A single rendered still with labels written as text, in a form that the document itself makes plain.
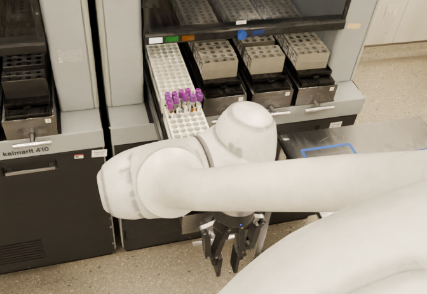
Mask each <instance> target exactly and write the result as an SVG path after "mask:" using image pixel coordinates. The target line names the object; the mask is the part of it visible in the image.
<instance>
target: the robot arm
mask: <svg viewBox="0 0 427 294"><path fill-rule="evenodd" d="M276 145H277V130H276V122H275V120H274V119H273V117H272V116H271V114H270V113H269V112H268V111H267V110H266V109H265V108H264V107H263V106H261V105H259V104H257V103H255V102H249V101H239V102H235V103H233V104H231V105H230V106H229V107H228V108H227V109H226V110H225V111H224V112H223V113H222V114H221V116H220V117H219V118H218V120H217V123H216V124H215V125H213V126H212V127H210V128H209V129H207V130H205V131H204V132H202V133H199V134H197V135H194V136H191V137H184V138H172V139H168V140H162V141H158V142H153V143H150V144H145V145H141V146H138V147H134V148H132V149H128V150H125V151H123V152H121V153H119V154H117V155H116V156H114V157H112V158H111V159H110V160H108V161H107V162H106V163H104V164H103V165H102V167H101V170H100V171H99V172H98V174H97V183H98V189H99V192H100V198H101V201H102V205H103V208H104V210H105V211H106V212H108V213H110V214H111V215H112V216H114V217H116V218H123V219H132V220H135V219H140V218H147V219H153V218H177V217H181V216H184V215H186V214H188V213H189V212H190V211H214V212H215V213H214V216H213V217H212V219H211V222H209V223H207V224H205V223H204V222H200V223H199V224H198V225H199V228H200V231H201V235H202V247H203V252H204V255H205V258H206V259H209V258H210V261H211V263H212V266H213V267H214V270H215V273H216V276H217V277H219V276H220V272H221V267H222V259H223V258H222V255H221V251H222V249H223V246H224V243H225V242H226V240H228V238H229V235H230V234H232V233H236V241H237V244H236V243H235V244H233V249H232V253H231V260H230V263H231V267H232V269H233V272H234V273H237V272H238V266H239V262H240V260H242V259H243V257H245V256H246V255H247V253H246V250H253V249H254V248H255V244H256V242H257V238H258V236H259V233H260V231H261V228H262V226H263V225H264V224H265V223H266V220H265V218H264V215H263V214H262V211H268V212H335V213H333V214H330V215H328V216H326V217H323V218H321V219H319V220H317V221H315V222H313V223H311V224H308V225H306V226H304V227H302V228H300V229H298V230H296V231H294V232H293V233H291V234H289V235H287V236H286V237H284V238H283V239H281V240H280V241H278V242H277V243H275V244H274V245H272V246H271V247H270V248H268V249H267V250H266V251H264V252H263V253H262V254H260V255H259V256H258V257H257V258H256V259H254V260H253V261H252V262H250V263H249V264H248V265H247V266H246V267H245V268H243V269H242V270H241V271H240V272H239V273H237V275H235V277H234V278H232V280H230V282H228V284H227V285H225V287H223V288H222V289H221V290H220V291H219V292H218V294H427V150H412V151H400V152H373V153H359V154H341V155H333V156H319V157H307V158H300V159H288V160H282V161H275V156H276ZM255 211H258V212H257V213H256V214H254V213H255ZM249 225H250V227H249V229H248V233H247V236H246V239H245V228H246V227H248V226H249ZM213 228H215V229H216V230H217V233H216V235H215V238H214V241H213V243H212V245H211V238H210V235H211V234H212V233H211V232H212V229H213Z"/></svg>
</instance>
